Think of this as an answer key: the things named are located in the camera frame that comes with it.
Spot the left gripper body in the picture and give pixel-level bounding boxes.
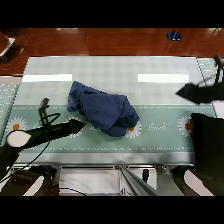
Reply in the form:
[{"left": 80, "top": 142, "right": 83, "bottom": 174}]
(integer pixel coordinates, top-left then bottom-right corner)
[{"left": 48, "top": 119, "right": 87, "bottom": 139}]

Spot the blue shirt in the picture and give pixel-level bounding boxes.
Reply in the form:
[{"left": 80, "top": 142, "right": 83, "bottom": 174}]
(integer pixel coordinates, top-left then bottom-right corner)
[{"left": 66, "top": 80, "right": 141, "bottom": 138}]

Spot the blue round object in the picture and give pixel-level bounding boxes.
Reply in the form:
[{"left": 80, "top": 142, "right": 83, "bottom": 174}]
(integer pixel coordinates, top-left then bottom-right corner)
[{"left": 166, "top": 30, "right": 182, "bottom": 42}]

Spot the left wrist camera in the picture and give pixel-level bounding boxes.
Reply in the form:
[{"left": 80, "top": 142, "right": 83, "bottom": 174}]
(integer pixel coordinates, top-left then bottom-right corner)
[{"left": 38, "top": 97, "right": 62, "bottom": 127}]

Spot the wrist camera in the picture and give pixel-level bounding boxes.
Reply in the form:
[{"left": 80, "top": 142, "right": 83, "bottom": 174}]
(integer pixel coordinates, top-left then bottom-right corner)
[
  {"left": 38, "top": 97, "right": 62, "bottom": 127},
  {"left": 213, "top": 53, "right": 224, "bottom": 84}
]

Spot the black cable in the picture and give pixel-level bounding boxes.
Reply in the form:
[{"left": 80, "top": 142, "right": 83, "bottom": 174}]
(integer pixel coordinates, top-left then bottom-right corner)
[{"left": 0, "top": 139, "right": 52, "bottom": 184}]

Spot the silver frame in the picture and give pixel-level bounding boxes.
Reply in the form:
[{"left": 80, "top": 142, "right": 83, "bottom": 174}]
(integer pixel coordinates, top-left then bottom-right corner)
[{"left": 9, "top": 162, "right": 198, "bottom": 197}]

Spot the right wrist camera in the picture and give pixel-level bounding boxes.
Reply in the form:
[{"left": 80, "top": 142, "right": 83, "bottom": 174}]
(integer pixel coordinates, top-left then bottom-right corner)
[{"left": 213, "top": 53, "right": 224, "bottom": 84}]

